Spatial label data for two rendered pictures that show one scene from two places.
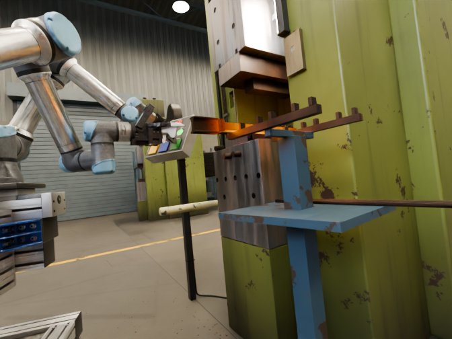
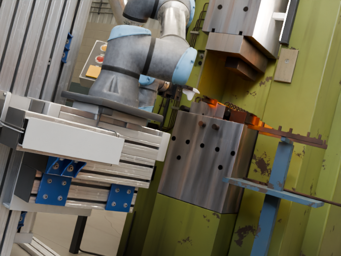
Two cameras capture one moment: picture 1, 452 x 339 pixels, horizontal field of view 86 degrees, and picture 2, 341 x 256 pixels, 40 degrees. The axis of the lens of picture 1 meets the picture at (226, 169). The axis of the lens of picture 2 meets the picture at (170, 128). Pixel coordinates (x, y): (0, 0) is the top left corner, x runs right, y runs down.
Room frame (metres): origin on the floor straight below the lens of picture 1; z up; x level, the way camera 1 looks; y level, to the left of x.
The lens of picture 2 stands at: (-0.86, 1.19, 0.76)
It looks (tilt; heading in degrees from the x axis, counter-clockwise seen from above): 1 degrees up; 333
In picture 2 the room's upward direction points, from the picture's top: 14 degrees clockwise
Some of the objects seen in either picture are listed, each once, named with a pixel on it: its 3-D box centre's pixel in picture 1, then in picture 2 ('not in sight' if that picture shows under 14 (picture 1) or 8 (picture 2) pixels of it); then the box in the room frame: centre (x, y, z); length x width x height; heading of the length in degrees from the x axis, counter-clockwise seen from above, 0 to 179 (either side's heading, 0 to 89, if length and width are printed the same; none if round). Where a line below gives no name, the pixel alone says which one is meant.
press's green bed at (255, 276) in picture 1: (289, 276); (200, 244); (1.29, -0.28, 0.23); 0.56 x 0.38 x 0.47; 122
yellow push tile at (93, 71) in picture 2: (154, 149); (94, 72); (1.60, 0.46, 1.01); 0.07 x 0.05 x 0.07; 57
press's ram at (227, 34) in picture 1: (260, 28); (256, 11); (1.29, -0.26, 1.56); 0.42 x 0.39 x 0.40; 122
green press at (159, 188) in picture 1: (178, 158); not in sight; (6.32, 1.21, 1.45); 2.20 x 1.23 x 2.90; 120
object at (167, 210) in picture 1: (196, 206); not in sight; (1.46, 0.20, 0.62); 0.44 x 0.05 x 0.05; 122
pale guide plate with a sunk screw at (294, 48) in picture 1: (294, 53); (286, 65); (1.02, -0.34, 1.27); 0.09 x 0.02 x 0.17; 32
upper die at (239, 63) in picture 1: (260, 76); (238, 53); (1.33, -0.24, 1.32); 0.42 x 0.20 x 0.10; 122
